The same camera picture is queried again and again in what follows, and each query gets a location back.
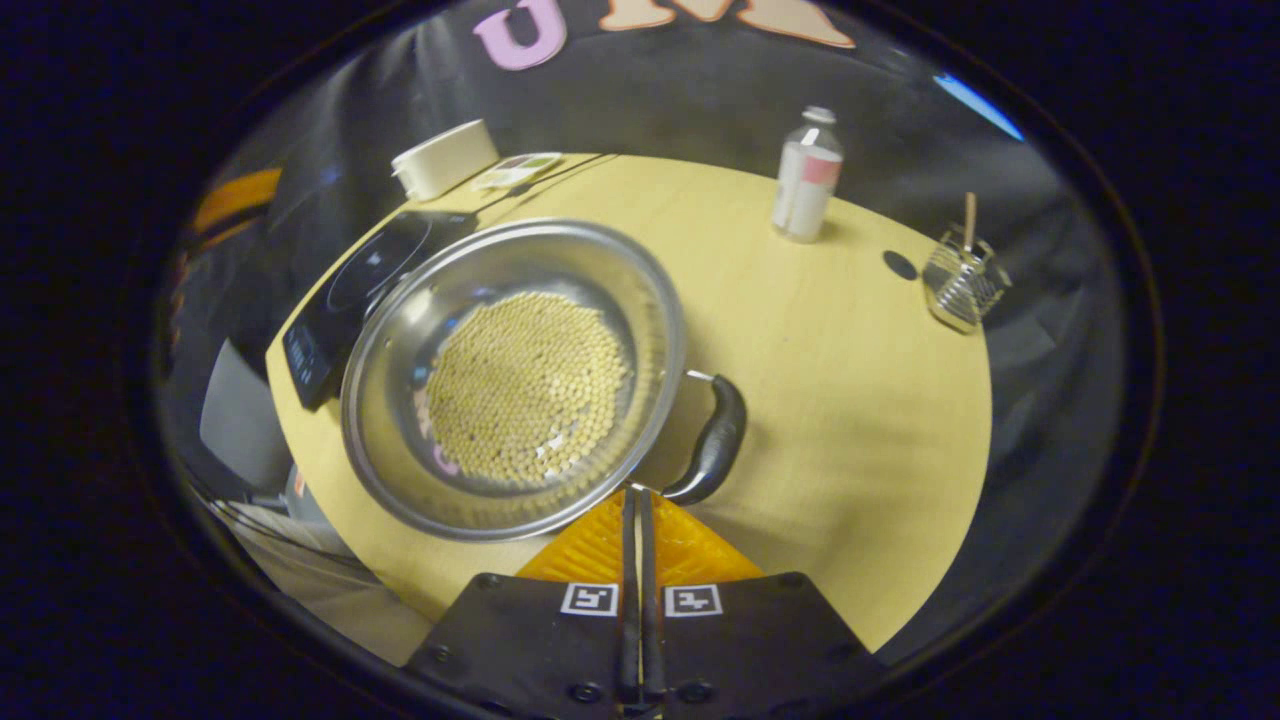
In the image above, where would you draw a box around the grey flat panel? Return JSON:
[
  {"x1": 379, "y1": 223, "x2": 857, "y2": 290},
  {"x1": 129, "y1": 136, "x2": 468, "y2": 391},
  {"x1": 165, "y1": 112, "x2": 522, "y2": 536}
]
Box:
[{"x1": 198, "y1": 338, "x2": 293, "y2": 493}]

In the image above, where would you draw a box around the white box appliance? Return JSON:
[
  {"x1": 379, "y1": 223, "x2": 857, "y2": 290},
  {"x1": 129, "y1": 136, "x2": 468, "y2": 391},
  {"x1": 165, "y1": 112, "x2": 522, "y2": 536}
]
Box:
[{"x1": 392, "y1": 120, "x2": 499, "y2": 201}]

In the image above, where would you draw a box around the clear plastic bottle white label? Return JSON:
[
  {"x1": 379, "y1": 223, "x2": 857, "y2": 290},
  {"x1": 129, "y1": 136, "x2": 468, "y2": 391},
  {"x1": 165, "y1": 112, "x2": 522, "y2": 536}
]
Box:
[{"x1": 772, "y1": 106, "x2": 844, "y2": 244}]

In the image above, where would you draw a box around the white divided dish with beans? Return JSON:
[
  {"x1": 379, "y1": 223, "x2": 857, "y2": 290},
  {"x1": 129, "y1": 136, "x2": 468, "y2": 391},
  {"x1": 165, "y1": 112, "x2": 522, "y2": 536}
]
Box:
[{"x1": 472, "y1": 152, "x2": 563, "y2": 191}]

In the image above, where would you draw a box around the metal wire basket holder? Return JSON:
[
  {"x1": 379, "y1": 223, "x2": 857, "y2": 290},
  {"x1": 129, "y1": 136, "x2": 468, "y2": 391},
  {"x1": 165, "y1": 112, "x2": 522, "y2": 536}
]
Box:
[{"x1": 922, "y1": 228, "x2": 1011, "y2": 334}]

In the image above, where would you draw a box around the black backdrop cloth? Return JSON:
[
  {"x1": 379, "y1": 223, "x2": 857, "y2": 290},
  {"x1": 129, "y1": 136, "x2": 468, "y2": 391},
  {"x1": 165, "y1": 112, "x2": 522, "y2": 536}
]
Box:
[{"x1": 160, "y1": 0, "x2": 1126, "y2": 661}]

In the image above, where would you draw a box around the stainless steel pot black handle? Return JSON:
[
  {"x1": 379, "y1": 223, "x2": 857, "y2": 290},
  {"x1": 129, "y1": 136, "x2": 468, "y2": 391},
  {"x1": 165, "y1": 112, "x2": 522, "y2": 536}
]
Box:
[{"x1": 340, "y1": 218, "x2": 749, "y2": 543}]

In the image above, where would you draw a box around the black induction cooktop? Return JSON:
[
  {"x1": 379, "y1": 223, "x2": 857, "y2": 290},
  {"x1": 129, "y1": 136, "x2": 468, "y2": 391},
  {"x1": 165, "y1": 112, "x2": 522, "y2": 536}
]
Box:
[{"x1": 283, "y1": 210, "x2": 481, "y2": 411}]

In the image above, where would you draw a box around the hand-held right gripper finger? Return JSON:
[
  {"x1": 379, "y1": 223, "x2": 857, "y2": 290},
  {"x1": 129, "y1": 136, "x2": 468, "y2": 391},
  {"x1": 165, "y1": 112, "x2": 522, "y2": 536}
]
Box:
[
  {"x1": 641, "y1": 488, "x2": 883, "y2": 716},
  {"x1": 404, "y1": 486, "x2": 642, "y2": 716}
]

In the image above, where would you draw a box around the pile of yellow soybeans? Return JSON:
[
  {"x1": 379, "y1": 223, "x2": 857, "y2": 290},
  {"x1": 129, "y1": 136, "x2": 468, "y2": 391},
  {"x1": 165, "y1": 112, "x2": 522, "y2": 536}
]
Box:
[{"x1": 427, "y1": 292, "x2": 631, "y2": 486}]

